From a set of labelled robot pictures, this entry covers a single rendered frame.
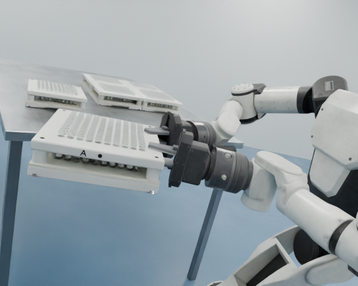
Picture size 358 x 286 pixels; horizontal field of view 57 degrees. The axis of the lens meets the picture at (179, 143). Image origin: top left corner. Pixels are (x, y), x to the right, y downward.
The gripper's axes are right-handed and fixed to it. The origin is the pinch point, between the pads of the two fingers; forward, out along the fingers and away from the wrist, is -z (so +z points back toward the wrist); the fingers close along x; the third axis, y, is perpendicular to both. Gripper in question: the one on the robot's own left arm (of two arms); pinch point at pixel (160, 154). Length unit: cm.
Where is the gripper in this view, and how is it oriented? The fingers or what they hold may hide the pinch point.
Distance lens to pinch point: 69.5
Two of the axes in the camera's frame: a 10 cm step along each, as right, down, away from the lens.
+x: -2.6, 9.2, 2.9
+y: -0.1, -3.0, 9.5
